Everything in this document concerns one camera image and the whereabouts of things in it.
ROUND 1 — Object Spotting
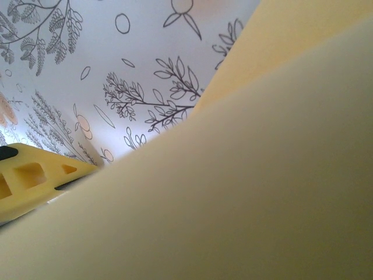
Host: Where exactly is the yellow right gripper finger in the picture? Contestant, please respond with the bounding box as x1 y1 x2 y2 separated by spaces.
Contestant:
0 142 98 227

